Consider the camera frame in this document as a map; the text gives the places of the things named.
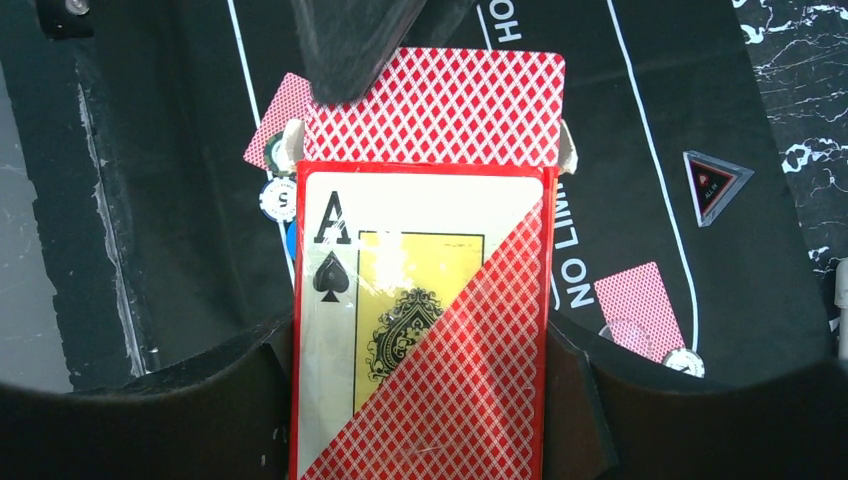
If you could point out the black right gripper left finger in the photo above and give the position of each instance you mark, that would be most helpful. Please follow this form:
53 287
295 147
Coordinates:
221 414

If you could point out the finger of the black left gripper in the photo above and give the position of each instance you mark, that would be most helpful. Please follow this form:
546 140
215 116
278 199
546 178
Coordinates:
346 44

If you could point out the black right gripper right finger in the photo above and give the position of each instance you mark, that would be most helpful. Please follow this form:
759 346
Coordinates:
612 414

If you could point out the red backed playing card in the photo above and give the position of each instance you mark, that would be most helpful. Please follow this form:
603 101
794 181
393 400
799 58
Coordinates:
292 100

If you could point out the blue small blind button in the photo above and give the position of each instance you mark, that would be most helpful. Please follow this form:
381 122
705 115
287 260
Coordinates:
290 241

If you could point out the red playing card box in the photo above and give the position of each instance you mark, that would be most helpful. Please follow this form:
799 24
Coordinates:
420 322

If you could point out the clear dealer button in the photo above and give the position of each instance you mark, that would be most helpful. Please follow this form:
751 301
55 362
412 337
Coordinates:
629 335

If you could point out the black poker table mat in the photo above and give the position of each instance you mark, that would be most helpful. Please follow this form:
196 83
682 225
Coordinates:
131 236

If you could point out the triangular all-in button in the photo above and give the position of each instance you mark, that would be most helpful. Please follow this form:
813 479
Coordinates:
713 184

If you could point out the white pvc pipe frame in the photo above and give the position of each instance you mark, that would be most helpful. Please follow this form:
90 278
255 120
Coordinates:
840 301

